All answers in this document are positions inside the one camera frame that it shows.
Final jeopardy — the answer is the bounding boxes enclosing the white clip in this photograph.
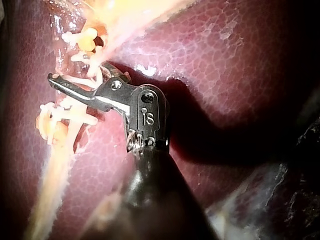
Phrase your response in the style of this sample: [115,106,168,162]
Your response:
[59,74,101,88]
[36,112,70,148]
[70,51,105,77]
[39,99,99,127]
[61,26,99,52]

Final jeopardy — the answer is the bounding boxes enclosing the right arm instrument jaw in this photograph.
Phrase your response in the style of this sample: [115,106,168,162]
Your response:
[47,73,134,114]
[101,62,133,85]

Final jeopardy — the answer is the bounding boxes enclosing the thin tube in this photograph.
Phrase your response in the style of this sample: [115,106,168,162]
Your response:
[23,106,87,240]

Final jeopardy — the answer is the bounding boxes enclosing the dark red liver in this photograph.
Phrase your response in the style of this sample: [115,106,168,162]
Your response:
[0,0,320,240]

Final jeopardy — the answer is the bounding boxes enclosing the right arm instrument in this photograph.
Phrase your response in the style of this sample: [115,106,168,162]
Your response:
[123,84,173,153]

